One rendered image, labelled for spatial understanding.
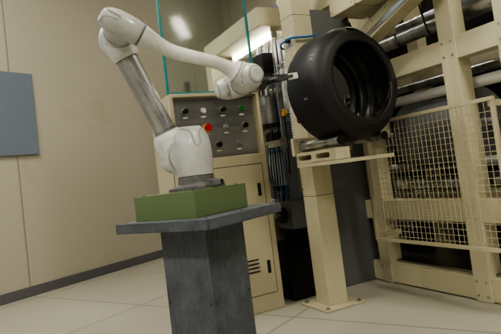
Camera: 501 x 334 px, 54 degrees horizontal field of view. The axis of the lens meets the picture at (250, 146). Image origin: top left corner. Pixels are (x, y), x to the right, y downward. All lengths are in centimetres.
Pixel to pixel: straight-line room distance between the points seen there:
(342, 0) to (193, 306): 183
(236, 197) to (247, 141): 86
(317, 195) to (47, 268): 270
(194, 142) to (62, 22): 327
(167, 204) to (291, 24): 137
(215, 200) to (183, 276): 34
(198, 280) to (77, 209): 294
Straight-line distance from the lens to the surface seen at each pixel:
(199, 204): 189
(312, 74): 237
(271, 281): 290
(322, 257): 280
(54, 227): 470
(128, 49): 226
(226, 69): 208
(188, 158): 203
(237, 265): 210
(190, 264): 202
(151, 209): 204
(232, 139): 283
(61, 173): 476
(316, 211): 277
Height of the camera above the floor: 80
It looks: 3 degrees up
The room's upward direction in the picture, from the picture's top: 7 degrees counter-clockwise
